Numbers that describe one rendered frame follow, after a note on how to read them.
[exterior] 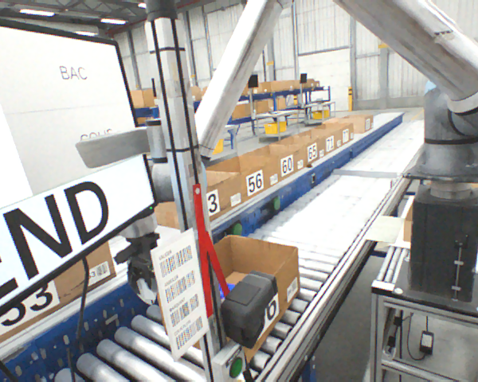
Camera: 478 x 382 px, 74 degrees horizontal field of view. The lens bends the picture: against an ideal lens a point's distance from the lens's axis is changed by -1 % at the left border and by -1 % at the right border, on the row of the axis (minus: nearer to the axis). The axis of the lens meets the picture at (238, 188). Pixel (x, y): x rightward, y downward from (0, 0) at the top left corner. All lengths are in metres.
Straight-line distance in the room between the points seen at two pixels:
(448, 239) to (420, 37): 0.60
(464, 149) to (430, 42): 0.37
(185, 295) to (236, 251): 0.75
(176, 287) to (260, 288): 0.18
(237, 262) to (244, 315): 0.71
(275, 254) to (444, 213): 0.55
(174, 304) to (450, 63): 0.72
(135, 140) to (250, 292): 0.34
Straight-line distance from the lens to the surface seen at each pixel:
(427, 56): 0.83
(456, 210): 1.11
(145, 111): 6.93
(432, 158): 1.08
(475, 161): 1.09
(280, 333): 1.06
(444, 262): 1.18
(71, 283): 1.13
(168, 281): 0.51
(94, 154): 0.51
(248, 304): 0.60
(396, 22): 0.79
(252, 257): 1.25
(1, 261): 0.42
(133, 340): 1.14
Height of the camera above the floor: 1.44
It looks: 17 degrees down
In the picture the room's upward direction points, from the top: 6 degrees counter-clockwise
